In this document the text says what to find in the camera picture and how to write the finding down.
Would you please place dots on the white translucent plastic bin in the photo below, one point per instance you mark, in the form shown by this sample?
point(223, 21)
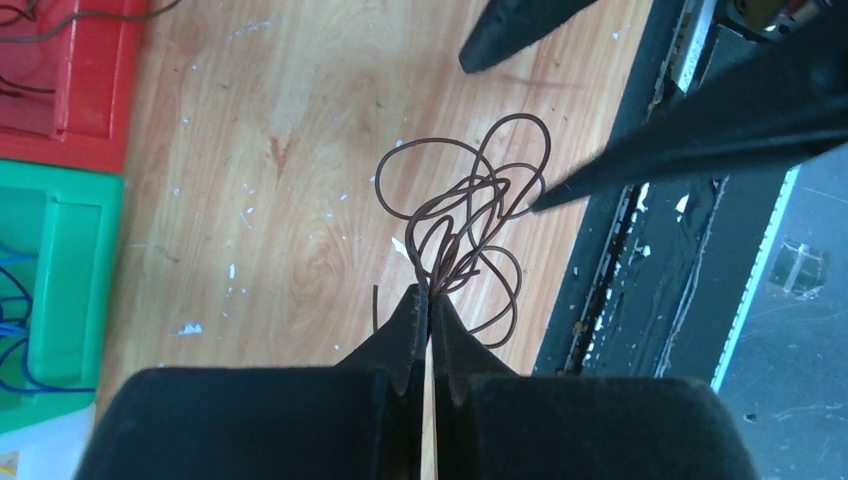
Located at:
point(48, 450)

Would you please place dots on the red plastic bin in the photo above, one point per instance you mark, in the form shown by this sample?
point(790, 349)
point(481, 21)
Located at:
point(67, 100)

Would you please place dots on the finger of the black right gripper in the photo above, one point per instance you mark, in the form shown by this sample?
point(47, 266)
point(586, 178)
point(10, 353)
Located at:
point(506, 27)
point(783, 105)

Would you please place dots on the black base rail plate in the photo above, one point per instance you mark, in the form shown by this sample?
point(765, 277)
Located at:
point(661, 273)

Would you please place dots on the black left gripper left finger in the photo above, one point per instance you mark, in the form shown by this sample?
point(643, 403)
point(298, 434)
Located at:
point(358, 419)

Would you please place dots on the green plastic bin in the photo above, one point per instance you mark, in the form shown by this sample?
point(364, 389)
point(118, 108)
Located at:
point(59, 232)

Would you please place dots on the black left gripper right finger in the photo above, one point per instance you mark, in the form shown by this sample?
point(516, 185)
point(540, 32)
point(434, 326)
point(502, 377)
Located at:
point(492, 423)

